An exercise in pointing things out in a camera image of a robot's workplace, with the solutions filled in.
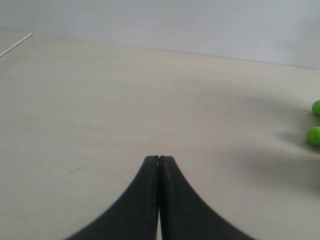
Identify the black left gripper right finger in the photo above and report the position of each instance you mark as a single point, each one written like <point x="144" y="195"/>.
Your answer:
<point x="183" y="213"/>

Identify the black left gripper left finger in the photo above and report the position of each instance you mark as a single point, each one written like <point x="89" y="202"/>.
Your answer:
<point x="134" y="215"/>

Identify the green toy bone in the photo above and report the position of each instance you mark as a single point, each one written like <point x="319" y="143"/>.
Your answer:
<point x="313" y="134"/>

